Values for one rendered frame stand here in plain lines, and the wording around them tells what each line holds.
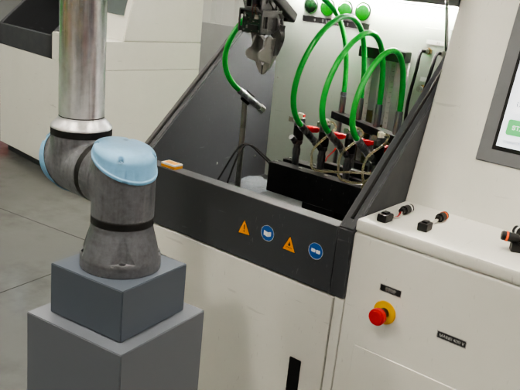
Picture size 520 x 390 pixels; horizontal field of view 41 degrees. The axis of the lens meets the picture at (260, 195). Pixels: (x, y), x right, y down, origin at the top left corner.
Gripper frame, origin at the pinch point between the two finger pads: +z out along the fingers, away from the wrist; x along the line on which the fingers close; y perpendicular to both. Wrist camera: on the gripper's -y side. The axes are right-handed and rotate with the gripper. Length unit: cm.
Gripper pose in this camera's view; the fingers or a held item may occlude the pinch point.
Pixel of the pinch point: (265, 68)
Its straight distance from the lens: 171.4
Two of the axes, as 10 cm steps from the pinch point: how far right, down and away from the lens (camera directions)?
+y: -6.2, 1.7, -7.6
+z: -1.0, 9.5, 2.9
